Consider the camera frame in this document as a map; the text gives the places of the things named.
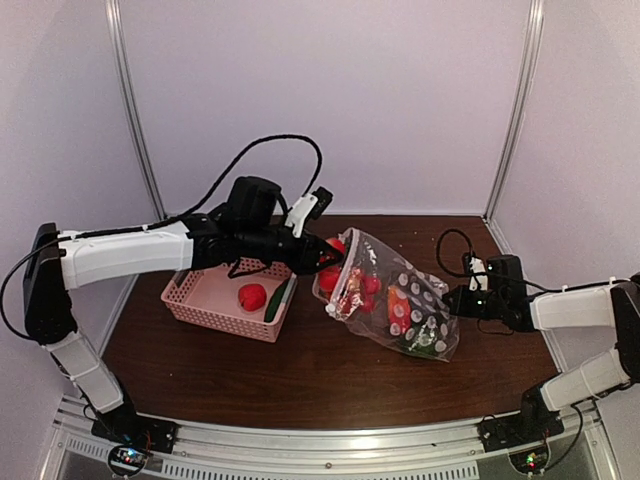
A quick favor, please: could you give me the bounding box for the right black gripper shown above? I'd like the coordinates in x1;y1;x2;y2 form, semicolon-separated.
443;284;506;320

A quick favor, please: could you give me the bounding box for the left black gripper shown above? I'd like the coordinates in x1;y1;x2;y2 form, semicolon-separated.
239;222;343;275

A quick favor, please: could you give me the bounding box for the fake lychee bunch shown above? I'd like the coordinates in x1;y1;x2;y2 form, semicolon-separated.
312;229;382;322

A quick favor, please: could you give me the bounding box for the clear zip top bag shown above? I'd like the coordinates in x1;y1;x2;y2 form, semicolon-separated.
312;228;460;362

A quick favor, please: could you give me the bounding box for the green fake cucumber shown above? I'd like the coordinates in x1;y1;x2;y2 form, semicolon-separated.
263;279;291;324

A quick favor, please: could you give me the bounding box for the pink plastic basket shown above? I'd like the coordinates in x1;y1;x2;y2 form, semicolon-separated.
161;263;297;343

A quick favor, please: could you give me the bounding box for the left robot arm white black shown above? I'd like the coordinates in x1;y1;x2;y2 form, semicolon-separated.
11;176;344;444

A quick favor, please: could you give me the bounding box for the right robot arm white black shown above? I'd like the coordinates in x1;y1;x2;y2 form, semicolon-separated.
443;254;639;442

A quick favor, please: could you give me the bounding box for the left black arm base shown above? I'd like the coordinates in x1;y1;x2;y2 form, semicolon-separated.
91;396;178;454

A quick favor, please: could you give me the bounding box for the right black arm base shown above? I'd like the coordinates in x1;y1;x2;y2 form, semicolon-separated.
477;386;564;452

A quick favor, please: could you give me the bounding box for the green fake pepper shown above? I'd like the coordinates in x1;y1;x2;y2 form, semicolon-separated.
399;325;448;359

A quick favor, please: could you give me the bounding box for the red orange fake tomato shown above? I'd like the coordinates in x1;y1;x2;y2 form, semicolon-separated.
387;286;411;329

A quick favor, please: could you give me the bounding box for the right circuit board with leds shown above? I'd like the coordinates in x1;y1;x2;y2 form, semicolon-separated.
509;450;549;476

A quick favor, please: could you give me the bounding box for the circuit board with leds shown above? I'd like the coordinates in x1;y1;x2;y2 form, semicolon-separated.
107;445;150;476
509;450;549;476

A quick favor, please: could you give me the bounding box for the left circuit board with leds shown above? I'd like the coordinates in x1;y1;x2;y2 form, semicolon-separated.
107;445;150;476

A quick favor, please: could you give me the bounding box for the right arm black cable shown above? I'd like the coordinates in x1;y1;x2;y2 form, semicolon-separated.
435;228;476;276

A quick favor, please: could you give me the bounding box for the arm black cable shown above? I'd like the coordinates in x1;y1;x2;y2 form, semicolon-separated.
435;228;476;276
0;133;323;341

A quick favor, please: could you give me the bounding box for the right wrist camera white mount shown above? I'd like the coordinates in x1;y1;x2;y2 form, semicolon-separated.
462;253;489;291

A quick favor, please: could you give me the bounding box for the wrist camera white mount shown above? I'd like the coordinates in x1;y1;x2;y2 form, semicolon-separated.
285;187;333;238
462;253;489;291

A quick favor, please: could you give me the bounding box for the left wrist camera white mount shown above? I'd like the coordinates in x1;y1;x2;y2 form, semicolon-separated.
285;187;333;238

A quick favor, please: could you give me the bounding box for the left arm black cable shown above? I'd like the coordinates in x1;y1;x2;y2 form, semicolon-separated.
0;133;323;341

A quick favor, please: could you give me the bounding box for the front aluminium rail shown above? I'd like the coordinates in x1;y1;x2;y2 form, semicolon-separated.
36;396;621;479

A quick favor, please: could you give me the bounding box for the right aluminium frame post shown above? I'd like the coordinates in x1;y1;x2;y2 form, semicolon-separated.
483;0;545;223

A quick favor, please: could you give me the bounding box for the aluminium frame post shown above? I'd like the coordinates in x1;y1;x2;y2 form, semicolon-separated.
483;0;545;223
105;0;167;220

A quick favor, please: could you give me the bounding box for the left aluminium frame post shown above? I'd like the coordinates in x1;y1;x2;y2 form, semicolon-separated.
105;0;167;220

